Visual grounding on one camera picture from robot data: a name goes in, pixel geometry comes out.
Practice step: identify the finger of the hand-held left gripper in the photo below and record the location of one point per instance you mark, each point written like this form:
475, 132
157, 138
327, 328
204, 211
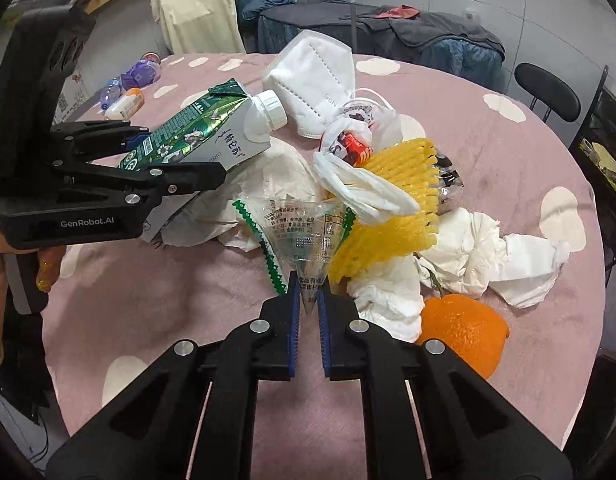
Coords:
188, 176
137, 141

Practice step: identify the silver foil wrapper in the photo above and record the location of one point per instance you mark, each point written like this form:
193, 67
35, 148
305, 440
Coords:
448, 182

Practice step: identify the blue quilt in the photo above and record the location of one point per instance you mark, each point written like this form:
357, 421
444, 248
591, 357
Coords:
458, 62

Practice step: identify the orange fruit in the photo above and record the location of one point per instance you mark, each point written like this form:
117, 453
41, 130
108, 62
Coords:
463, 332

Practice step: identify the white folded face mask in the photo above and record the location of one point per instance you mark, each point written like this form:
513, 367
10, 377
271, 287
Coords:
308, 75

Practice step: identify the small clear water bottle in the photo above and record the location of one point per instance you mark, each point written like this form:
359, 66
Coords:
110, 92

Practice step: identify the orange and white bottle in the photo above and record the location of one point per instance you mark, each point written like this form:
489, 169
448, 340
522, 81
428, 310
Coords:
125, 105

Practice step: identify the red cloth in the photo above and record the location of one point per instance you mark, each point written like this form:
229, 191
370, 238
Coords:
398, 11

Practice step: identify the person's left hand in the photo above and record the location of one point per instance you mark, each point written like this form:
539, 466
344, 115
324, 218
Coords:
49, 270

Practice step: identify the white pole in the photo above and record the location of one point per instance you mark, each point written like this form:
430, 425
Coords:
355, 5

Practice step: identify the crumpled white tissue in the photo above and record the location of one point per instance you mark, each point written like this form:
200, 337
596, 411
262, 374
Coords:
388, 300
283, 172
488, 250

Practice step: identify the white printed box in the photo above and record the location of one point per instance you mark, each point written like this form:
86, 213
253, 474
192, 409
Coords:
73, 100

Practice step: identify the white plastic bag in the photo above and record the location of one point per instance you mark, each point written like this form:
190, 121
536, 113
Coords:
368, 192

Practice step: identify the grey blanket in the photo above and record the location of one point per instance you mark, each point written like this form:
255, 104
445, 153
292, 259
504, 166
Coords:
338, 25

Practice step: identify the green and white milk carton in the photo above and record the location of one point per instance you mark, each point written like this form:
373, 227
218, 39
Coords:
198, 130

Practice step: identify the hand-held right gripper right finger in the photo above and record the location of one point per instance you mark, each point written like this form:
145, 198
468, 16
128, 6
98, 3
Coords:
324, 337

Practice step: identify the cream cloth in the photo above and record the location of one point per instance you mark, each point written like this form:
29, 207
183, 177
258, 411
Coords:
198, 10

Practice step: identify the pink dotted tablecloth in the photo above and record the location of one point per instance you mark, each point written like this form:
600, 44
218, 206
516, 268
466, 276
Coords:
138, 285

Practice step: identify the red snack wrapper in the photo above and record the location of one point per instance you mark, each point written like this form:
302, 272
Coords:
352, 147

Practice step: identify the black chair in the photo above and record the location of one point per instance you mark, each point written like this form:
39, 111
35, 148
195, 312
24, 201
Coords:
543, 85

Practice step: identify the purple bottle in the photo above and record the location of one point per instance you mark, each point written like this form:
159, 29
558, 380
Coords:
140, 74

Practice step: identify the yellow foam fruit net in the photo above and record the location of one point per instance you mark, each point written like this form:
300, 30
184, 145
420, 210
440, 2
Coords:
403, 180

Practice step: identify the white printed wrapper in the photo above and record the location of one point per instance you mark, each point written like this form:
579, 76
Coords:
360, 110

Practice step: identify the clear plastic wrapper green edges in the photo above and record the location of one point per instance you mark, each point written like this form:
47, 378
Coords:
298, 232

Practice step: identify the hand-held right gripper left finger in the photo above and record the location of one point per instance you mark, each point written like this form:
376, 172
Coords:
293, 332

